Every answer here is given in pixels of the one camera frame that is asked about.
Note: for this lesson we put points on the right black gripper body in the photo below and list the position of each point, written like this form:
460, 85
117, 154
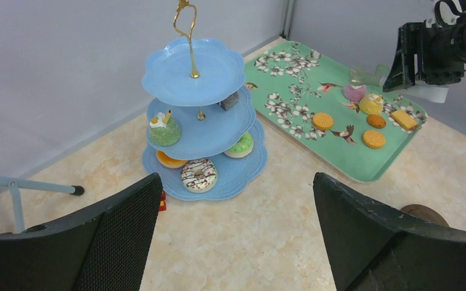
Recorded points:
440, 59

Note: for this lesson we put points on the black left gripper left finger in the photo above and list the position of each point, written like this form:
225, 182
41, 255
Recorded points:
103, 246

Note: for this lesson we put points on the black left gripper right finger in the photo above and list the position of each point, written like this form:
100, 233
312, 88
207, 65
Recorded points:
373, 246

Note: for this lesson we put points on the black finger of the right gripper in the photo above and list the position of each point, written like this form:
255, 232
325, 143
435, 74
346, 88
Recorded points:
402, 72

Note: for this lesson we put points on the orange glazed donut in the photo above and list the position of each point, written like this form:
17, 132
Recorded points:
169, 162

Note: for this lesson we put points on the white chocolate drizzle donut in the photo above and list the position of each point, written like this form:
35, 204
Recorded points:
199, 175

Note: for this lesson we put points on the green dome cake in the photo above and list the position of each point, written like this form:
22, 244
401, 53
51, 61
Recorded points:
163, 129

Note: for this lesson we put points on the blue three-tier cake stand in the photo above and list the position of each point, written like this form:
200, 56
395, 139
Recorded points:
190, 77

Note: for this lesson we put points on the green glazed donut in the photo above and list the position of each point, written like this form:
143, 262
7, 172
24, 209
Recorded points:
242, 147

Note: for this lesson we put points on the chocolate swirl roll cake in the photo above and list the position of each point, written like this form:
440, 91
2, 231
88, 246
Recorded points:
229, 102

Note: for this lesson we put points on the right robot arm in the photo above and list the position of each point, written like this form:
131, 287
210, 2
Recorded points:
370, 245

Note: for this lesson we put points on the dark brown saucer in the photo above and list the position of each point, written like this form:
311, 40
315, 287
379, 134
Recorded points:
425, 213

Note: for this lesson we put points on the yellow rectangular biscuit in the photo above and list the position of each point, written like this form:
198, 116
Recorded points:
404, 119

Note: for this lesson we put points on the red owl toy block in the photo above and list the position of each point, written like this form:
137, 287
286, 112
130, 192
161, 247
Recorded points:
163, 202

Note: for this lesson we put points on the yellow dome cake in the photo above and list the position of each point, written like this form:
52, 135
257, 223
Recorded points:
372, 104

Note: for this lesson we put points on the pink dome cake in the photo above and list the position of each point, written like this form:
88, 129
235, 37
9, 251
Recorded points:
354, 93

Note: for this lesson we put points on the small brown cookie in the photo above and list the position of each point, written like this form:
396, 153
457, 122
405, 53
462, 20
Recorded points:
376, 121

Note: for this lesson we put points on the round orange biscuit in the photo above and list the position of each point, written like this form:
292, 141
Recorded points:
373, 139
322, 121

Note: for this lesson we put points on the light blue tripod stand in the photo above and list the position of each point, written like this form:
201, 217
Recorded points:
14, 185

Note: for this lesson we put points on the green floral serving tray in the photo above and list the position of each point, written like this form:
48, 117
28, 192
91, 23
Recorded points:
292, 82

